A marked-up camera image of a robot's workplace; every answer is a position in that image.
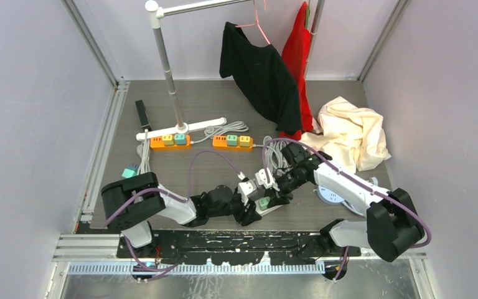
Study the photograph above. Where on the yellow charger on orange strip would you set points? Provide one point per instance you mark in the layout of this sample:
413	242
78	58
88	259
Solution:
244	141

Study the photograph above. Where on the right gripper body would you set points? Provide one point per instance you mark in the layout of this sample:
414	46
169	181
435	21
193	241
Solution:
289	180

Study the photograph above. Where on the round blue socket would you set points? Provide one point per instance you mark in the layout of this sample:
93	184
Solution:
329	197

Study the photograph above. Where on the orange power strip right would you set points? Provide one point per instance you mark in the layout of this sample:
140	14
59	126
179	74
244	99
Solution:
219	143

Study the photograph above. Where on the black power strip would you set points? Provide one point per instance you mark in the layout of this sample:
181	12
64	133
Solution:
143	115

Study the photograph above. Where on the orange power strip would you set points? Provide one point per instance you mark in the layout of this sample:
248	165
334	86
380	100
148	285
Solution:
156	144
219	143

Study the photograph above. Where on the green charger on orange strip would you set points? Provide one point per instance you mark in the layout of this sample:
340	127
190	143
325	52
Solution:
232	140

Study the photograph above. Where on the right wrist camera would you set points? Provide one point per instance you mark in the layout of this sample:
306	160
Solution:
265	179

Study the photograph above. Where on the white power strip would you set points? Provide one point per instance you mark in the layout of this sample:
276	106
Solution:
273	205

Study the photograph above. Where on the cream cloth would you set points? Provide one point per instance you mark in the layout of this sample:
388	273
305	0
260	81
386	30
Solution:
352	136

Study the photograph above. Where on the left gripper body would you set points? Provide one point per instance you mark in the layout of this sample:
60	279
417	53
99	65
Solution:
237	208

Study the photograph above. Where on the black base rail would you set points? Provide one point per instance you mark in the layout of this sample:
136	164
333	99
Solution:
235	247

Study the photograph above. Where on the silver clothes rack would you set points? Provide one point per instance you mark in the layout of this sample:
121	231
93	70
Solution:
156	13

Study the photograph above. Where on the orange power strip left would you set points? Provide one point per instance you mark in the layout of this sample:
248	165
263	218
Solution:
156	144

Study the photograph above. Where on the teal USB charger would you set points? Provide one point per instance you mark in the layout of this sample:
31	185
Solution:
130	172

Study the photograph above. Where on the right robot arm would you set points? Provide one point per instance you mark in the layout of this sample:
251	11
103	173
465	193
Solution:
391	225

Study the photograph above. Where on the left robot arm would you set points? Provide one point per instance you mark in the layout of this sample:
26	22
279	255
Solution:
129	203

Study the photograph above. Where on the pink hanger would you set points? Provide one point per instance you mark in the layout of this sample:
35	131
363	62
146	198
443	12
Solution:
256	23

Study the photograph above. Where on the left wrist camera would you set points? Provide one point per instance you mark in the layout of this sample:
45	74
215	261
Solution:
249	189

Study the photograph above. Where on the red garment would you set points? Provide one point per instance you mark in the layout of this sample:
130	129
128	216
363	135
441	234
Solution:
295	54

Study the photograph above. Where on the black shirt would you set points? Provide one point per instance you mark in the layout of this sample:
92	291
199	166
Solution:
263	78

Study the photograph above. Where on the yellow charger left strip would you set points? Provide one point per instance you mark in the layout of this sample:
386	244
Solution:
168	140

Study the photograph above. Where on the teal charger left strip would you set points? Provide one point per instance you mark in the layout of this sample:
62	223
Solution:
180	139

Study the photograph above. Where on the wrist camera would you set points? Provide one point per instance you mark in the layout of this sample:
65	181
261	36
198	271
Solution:
249	189
265	179

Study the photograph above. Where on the green charger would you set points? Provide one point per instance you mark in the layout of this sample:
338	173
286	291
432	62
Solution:
232	140
263	203

